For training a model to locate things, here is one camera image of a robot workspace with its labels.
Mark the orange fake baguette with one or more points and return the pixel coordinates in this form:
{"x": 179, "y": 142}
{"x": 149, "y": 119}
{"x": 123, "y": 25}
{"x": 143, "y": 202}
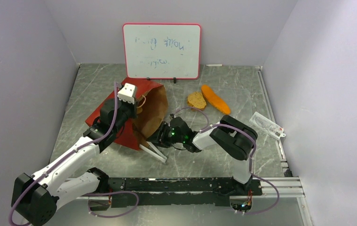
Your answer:
{"x": 215, "y": 100}

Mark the orange fake bread piece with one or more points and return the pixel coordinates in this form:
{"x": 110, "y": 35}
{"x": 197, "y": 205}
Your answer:
{"x": 196, "y": 100}

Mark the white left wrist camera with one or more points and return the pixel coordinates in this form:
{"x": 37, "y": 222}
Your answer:
{"x": 128, "y": 93}

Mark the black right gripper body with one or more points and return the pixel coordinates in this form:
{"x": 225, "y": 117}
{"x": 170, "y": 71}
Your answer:
{"x": 168, "y": 136}

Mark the orange fake bread slice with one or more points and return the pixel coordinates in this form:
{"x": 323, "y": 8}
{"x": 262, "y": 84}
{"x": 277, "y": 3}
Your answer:
{"x": 139, "y": 110}

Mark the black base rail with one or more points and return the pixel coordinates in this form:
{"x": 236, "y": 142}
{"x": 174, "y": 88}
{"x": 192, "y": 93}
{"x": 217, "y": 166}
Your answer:
{"x": 176, "y": 191}

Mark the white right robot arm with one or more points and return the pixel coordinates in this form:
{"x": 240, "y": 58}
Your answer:
{"x": 235, "y": 138}

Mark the white printed card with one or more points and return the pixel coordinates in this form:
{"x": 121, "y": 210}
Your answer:
{"x": 267, "y": 126}

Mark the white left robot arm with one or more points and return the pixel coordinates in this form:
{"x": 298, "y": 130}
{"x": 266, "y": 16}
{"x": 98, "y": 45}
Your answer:
{"x": 37, "y": 197}

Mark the pink framed whiteboard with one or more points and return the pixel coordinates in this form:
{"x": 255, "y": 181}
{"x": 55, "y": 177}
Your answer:
{"x": 162, "y": 50}

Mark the red paper bag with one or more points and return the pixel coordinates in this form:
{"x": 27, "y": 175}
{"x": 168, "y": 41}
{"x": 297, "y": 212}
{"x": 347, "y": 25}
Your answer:
{"x": 152, "y": 97}

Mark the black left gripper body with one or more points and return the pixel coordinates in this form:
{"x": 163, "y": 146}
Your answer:
{"x": 128, "y": 111}

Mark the translucent right gripper finger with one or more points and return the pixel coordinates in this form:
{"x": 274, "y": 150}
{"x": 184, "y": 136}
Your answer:
{"x": 153, "y": 154}
{"x": 155, "y": 149}

